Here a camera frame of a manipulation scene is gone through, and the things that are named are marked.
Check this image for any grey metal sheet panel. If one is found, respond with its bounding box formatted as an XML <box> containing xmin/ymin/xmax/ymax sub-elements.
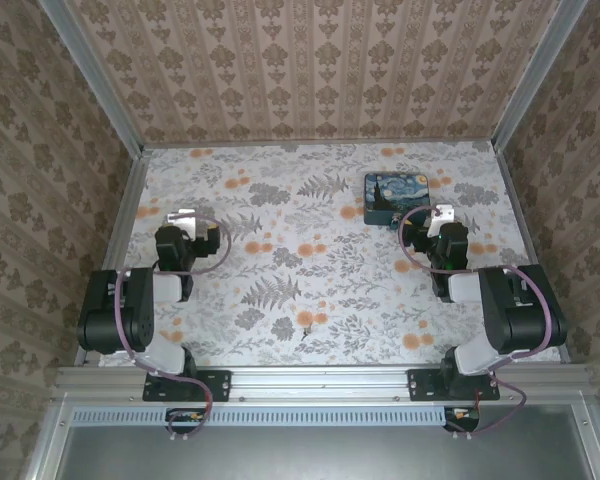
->
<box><xmin>54</xmin><ymin>404</ymin><xmax>597</xmax><ymax>480</ymax></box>

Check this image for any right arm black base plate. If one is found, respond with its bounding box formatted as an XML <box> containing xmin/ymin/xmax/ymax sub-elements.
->
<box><xmin>407</xmin><ymin>368</ymin><xmax>501</xmax><ymax>402</ymax></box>

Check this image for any aluminium front rail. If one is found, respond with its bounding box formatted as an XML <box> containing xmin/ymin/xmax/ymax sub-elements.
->
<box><xmin>54</xmin><ymin>363</ymin><xmax>592</xmax><ymax>402</ymax></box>

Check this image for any aluminium side rail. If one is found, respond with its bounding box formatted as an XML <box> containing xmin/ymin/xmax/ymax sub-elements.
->
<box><xmin>73</xmin><ymin>149</ymin><xmax>150</xmax><ymax>367</ymax></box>
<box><xmin>493</xmin><ymin>144</ymin><xmax>572</xmax><ymax>364</ymax></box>

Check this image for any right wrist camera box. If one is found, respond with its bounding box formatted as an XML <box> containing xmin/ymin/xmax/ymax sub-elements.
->
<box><xmin>431</xmin><ymin>203</ymin><xmax>456</xmax><ymax>227</ymax></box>

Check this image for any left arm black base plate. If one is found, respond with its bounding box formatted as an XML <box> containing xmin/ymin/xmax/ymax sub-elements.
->
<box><xmin>141</xmin><ymin>369</ymin><xmax>232</xmax><ymax>403</ymax></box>

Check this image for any grey slotted cable duct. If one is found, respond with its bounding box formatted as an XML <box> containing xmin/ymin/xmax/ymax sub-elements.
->
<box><xmin>71</xmin><ymin>405</ymin><xmax>452</xmax><ymax>428</ymax></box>

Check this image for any aluminium corner post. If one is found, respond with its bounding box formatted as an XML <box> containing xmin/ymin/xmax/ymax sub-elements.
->
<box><xmin>38</xmin><ymin>0</ymin><xmax>145</xmax><ymax>157</ymax></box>
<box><xmin>492</xmin><ymin>0</ymin><xmax>590</xmax><ymax>152</ymax></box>

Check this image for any floral table cloth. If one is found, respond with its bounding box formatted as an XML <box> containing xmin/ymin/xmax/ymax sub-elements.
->
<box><xmin>99</xmin><ymin>141</ymin><xmax>564</xmax><ymax>367</ymax></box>

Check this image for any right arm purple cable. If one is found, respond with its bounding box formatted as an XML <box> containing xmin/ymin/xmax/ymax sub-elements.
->
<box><xmin>397</xmin><ymin>205</ymin><xmax>554</xmax><ymax>440</ymax></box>

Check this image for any starry night print tin box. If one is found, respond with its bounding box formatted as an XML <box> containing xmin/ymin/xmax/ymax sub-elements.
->
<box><xmin>362</xmin><ymin>171</ymin><xmax>432</xmax><ymax>228</ymax></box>

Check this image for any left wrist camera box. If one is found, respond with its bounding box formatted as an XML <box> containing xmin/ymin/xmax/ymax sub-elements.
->
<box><xmin>166</xmin><ymin>208</ymin><xmax>200</xmax><ymax>240</ymax></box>

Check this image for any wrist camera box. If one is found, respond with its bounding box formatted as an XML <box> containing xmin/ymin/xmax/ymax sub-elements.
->
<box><xmin>431</xmin><ymin>203</ymin><xmax>456</xmax><ymax>227</ymax></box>
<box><xmin>166</xmin><ymin>208</ymin><xmax>200</xmax><ymax>240</ymax></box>

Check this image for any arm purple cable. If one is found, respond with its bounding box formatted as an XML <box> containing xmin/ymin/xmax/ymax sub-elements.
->
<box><xmin>113</xmin><ymin>214</ymin><xmax>233</xmax><ymax>442</ymax></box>
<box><xmin>397</xmin><ymin>205</ymin><xmax>554</xmax><ymax>440</ymax></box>

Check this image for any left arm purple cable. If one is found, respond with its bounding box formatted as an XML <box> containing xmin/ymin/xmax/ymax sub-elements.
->
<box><xmin>113</xmin><ymin>214</ymin><xmax>233</xmax><ymax>442</ymax></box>

